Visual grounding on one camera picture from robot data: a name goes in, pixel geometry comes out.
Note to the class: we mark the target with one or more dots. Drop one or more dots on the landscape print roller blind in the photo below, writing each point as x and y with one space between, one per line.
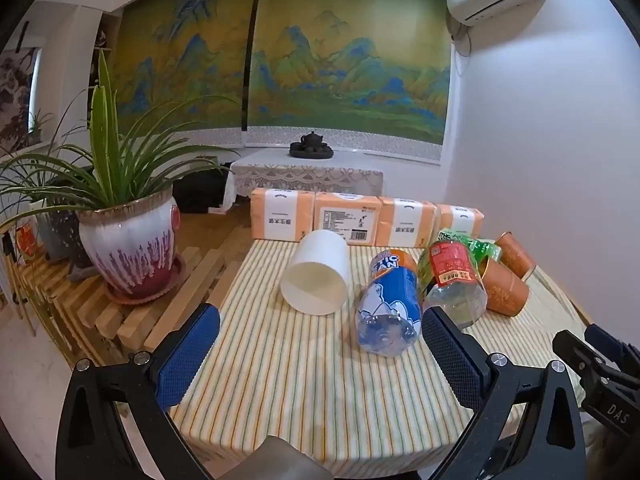
350 60
185 60

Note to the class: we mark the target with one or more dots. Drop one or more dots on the pink pot saucer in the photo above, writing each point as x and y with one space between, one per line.
167 282

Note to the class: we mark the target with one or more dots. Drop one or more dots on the ink painting wall hanging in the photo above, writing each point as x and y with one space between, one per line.
15 100

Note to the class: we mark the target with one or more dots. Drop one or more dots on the dark speckled plant pot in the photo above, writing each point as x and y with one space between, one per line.
62 235

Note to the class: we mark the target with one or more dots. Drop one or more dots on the black tea tray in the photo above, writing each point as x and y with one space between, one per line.
312 152

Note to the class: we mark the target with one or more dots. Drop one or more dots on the spider plant in glazed pot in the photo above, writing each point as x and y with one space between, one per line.
127 240

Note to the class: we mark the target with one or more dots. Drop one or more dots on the brown patterned cup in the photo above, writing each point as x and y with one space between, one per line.
517 257
505 287

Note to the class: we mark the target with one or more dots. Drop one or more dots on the orange tissue packet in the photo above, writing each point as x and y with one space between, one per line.
407 222
345 217
282 215
462 220

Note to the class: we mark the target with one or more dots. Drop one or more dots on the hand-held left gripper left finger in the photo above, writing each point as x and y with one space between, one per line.
187 347

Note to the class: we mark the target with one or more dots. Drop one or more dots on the white cup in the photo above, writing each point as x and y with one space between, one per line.
320 260

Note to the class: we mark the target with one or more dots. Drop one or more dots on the striped tablecloth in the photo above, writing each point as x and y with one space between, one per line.
300 370

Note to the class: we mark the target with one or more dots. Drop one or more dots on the wooden slatted bench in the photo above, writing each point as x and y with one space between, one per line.
90 310

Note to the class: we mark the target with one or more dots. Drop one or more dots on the red label plastic bottle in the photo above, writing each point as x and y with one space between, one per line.
452 266

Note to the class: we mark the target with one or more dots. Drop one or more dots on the blue label plastic bottle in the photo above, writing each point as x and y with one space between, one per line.
390 300

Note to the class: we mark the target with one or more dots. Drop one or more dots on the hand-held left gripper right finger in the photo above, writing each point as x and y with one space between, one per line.
450 355

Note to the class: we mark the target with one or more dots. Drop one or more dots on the green snack packet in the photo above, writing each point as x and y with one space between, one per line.
481 249

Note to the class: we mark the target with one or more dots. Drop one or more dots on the black teapot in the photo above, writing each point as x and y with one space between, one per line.
311 139

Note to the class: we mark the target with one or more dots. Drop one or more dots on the lace cloth covered table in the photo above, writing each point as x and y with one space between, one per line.
305 177

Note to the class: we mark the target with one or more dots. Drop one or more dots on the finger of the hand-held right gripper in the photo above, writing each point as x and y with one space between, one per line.
575 352
607 340

